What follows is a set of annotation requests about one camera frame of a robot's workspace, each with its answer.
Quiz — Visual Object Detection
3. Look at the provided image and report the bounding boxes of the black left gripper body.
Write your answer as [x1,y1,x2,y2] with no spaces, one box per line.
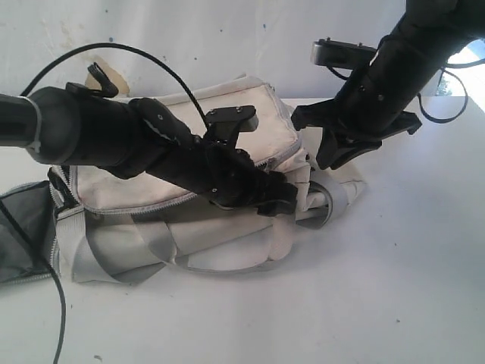
[202,146,298,216]

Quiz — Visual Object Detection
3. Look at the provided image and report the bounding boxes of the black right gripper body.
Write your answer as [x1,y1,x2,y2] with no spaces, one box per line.
[291,86,421,142]

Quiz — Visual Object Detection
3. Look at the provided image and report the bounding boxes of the white canvas duffel bag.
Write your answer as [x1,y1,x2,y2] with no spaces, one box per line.
[2,77,366,283]

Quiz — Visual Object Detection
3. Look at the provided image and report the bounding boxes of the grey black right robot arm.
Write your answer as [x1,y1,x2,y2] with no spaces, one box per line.
[291,1,484,170]

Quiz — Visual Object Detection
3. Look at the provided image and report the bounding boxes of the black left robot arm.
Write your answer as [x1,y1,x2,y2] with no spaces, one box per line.
[1,83,297,216]

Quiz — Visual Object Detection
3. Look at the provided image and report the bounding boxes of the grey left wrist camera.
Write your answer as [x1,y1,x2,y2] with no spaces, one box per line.
[203,105,258,149]

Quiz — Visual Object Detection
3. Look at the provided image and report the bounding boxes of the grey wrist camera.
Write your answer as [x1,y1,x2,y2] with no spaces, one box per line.
[310,38,377,70]
[203,105,258,149]

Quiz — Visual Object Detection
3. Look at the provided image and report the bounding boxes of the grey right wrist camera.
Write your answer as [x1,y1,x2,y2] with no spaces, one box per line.
[310,38,377,70]

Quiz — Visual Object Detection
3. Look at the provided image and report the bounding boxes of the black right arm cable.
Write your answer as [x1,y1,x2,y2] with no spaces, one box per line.
[416,64,471,124]

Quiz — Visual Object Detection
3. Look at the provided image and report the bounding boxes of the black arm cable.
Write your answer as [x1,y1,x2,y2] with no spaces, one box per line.
[416,64,471,124]
[0,42,213,364]

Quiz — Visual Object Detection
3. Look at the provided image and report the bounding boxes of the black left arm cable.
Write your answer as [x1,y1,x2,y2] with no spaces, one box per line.
[0,42,213,364]

